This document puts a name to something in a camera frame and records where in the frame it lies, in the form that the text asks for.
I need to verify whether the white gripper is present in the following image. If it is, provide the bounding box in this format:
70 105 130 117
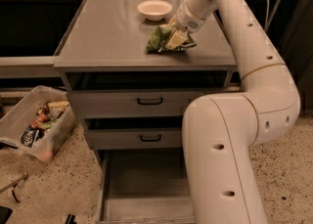
165 1 205 51

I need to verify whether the green jalapeno chip bag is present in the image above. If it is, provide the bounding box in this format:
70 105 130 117
145 24 197 54

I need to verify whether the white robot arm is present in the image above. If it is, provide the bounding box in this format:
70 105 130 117
177 0 300 224

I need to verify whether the grey drawer cabinet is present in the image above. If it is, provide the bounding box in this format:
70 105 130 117
53 0 243 224

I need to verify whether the top grey drawer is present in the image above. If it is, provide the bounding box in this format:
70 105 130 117
67 70 227 118

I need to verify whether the grey drawer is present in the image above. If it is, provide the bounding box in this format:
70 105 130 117
67 70 227 118
85 116 182 150
95 148 195 224

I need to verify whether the middle grey drawer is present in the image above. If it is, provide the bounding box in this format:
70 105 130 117
85 116 182 150

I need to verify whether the bottom grey drawer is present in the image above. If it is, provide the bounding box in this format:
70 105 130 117
95 148 195 224

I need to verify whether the black object floor bottom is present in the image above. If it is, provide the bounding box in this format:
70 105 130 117
65 214 76 224

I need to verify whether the white bowl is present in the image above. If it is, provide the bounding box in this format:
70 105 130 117
137 0 172 22

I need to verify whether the dark cabinet at right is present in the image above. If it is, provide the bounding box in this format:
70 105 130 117
283 0 313 109

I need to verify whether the tan snack box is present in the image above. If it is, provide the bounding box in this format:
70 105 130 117
47 101 69 119

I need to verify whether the red snack packet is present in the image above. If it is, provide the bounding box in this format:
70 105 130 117
30 113 50 128

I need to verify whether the clear plastic bin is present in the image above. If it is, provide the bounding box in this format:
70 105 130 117
0 86 76 162

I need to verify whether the blue snack packet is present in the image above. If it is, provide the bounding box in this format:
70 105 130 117
20 127 40 148

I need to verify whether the metal tool on floor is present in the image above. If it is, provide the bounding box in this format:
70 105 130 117
0 172 28 202

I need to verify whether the black object floor corner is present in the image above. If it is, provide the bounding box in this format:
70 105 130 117
0 206 13 224

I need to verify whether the white cable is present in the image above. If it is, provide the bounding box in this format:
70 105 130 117
263 0 272 33

